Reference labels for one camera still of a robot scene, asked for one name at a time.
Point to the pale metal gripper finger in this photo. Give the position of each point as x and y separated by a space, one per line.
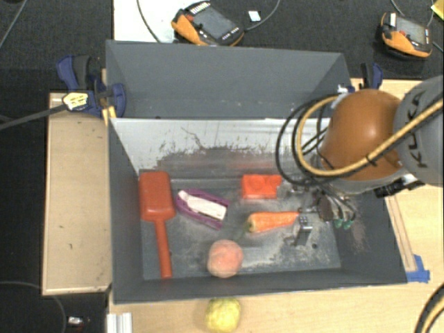
307 209
302 232

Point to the orange toy carrot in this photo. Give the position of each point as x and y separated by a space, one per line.
274 221

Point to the orange-red toy brick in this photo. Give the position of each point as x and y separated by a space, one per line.
260 186

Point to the pink toy peach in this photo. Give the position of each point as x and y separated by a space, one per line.
224 258

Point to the yellow toy lemon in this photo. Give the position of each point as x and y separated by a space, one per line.
222 316

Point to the red toy shovel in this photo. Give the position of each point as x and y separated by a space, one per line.
156 196

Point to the grey metal bin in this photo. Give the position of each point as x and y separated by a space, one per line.
208 82

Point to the pale wood board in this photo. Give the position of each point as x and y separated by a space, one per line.
76 200

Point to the black cylinder on white bracket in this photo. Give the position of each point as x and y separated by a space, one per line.
390 188

